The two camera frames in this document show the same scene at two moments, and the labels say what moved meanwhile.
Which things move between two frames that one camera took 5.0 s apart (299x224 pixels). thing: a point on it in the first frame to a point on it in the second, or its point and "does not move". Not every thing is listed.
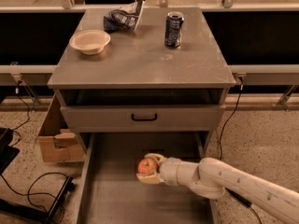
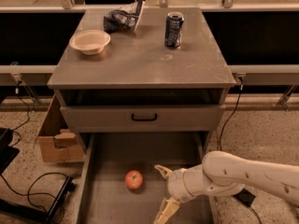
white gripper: (168, 171) to (176, 185)
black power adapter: (238, 197) does not move
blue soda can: (174, 29) does not move
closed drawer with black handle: (146, 119) does not move
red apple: (147, 165) to (134, 179)
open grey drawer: (110, 192) does not move
